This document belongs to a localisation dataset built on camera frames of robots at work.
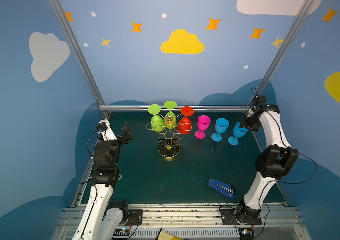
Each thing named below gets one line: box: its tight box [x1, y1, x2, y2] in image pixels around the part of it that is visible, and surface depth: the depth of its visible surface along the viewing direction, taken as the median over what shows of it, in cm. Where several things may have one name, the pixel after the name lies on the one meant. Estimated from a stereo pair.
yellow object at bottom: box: [155, 227, 184, 240], surface depth 70 cm
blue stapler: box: [207, 178, 235, 199], surface depth 85 cm
